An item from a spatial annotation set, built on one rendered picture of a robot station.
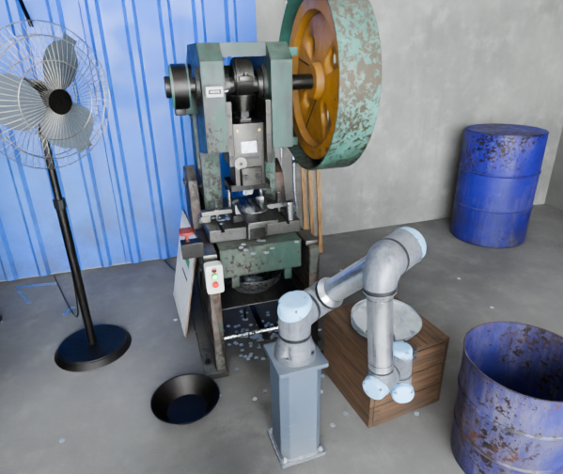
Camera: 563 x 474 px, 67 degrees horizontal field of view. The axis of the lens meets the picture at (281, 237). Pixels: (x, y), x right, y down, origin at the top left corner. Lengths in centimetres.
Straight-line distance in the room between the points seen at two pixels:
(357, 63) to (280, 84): 36
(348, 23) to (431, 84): 212
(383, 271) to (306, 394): 64
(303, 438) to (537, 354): 96
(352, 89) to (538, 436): 135
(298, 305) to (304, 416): 45
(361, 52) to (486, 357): 130
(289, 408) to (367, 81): 126
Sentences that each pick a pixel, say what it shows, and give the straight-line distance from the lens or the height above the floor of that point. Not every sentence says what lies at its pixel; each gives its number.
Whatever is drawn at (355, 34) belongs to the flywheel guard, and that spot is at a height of 151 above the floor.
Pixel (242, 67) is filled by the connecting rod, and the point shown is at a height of 140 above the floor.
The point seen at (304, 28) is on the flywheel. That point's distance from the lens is 230.
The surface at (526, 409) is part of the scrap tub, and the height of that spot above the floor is 43.
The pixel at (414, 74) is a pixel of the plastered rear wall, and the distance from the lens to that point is 376.
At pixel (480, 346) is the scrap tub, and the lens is 191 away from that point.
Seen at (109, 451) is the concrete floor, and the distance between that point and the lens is 204.
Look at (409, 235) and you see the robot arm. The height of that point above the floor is 96.
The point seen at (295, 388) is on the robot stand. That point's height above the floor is 36.
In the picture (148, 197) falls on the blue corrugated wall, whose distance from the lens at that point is 325.
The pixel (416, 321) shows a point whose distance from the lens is 194.
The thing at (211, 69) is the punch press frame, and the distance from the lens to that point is 188.
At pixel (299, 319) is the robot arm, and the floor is 64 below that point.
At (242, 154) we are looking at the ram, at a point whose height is 103.
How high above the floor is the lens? 146
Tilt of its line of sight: 23 degrees down
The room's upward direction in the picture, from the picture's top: 1 degrees counter-clockwise
